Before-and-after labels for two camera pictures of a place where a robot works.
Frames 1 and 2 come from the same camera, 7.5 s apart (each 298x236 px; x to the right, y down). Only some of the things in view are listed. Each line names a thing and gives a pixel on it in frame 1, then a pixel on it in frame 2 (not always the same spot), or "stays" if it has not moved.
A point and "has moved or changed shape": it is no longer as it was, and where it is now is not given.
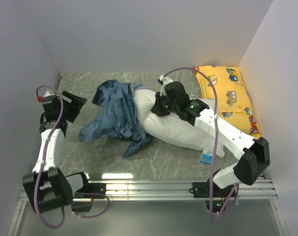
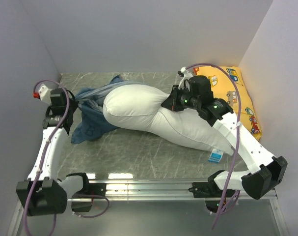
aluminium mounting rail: (260, 189) stays
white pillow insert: (173, 128) has moved or changed shape
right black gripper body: (165, 107) -> (186, 100)
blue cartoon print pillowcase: (119, 118) has moved or changed shape
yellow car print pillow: (234, 103) stays
